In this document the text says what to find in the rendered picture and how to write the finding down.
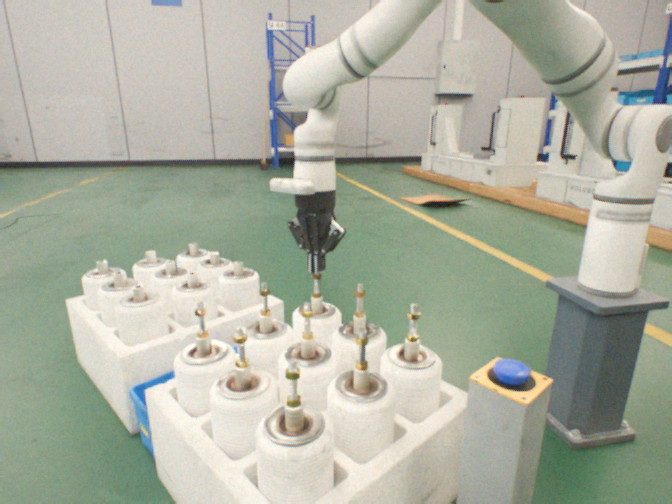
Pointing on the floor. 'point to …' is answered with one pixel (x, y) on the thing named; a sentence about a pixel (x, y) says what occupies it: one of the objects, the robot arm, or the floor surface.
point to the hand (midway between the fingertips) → (316, 263)
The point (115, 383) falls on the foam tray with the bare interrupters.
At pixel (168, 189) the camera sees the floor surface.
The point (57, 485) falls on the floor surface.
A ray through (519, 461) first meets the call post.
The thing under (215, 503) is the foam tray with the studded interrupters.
